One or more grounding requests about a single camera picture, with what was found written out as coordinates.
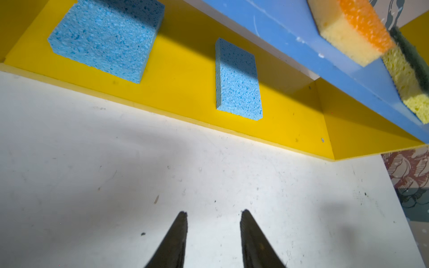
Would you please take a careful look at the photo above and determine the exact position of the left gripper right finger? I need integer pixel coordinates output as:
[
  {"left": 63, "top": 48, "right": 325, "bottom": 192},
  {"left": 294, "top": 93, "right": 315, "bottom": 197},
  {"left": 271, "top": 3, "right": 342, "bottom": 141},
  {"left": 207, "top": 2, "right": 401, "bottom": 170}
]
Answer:
[{"left": 240, "top": 209, "right": 286, "bottom": 268}]

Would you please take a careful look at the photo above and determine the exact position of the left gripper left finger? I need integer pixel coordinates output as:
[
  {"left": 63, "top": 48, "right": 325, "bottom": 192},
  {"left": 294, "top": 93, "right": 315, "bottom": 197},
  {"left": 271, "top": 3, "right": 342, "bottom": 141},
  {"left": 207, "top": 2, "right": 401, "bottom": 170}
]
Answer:
[{"left": 145, "top": 211, "right": 188, "bottom": 268}]

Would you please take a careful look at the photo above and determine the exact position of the blue sponge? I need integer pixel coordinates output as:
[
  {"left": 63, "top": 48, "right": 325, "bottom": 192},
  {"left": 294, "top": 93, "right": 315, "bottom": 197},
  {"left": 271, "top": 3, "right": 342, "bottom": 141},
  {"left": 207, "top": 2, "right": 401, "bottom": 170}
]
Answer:
[
  {"left": 215, "top": 39, "right": 263, "bottom": 121},
  {"left": 48, "top": 1, "right": 165, "bottom": 84}
]

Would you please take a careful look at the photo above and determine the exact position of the yellow shelf unit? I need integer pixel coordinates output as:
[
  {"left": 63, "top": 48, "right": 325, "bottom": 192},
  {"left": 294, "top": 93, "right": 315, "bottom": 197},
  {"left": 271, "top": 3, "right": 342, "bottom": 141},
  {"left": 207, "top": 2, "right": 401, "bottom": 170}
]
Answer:
[{"left": 1, "top": 1, "right": 429, "bottom": 160}]

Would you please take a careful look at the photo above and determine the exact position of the orange sponge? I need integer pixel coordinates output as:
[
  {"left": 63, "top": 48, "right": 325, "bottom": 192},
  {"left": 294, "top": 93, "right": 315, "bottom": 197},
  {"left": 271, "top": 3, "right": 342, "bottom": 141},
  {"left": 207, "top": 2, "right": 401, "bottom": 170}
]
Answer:
[{"left": 307, "top": 0, "right": 396, "bottom": 67}]

